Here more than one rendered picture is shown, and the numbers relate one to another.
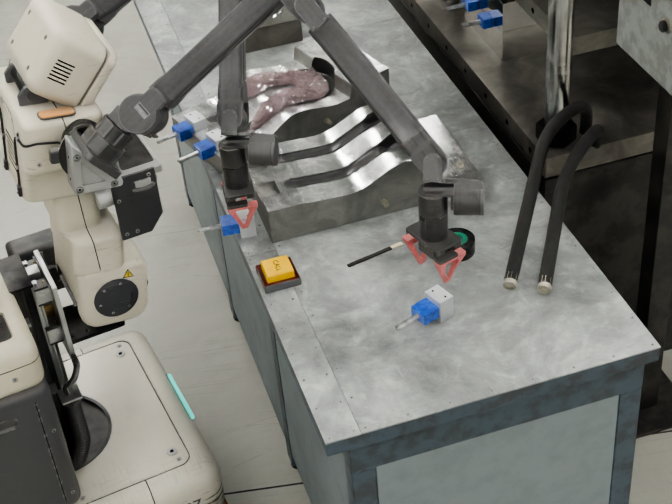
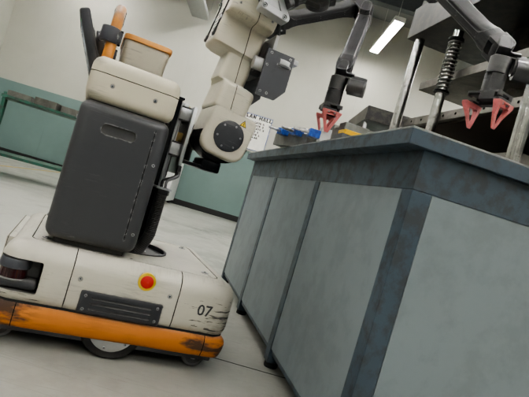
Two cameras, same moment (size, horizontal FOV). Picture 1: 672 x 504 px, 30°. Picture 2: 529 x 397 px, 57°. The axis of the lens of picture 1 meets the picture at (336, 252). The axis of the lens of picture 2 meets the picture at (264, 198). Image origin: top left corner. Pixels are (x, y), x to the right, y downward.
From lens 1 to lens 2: 2.08 m
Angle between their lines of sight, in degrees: 39
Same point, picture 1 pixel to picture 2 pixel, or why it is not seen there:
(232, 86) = (349, 53)
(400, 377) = not seen: hidden behind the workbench
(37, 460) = (127, 183)
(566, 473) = not seen: outside the picture
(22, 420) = (139, 139)
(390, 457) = (446, 192)
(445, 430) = (493, 194)
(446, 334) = not seen: hidden behind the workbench
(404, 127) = (487, 24)
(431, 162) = (505, 38)
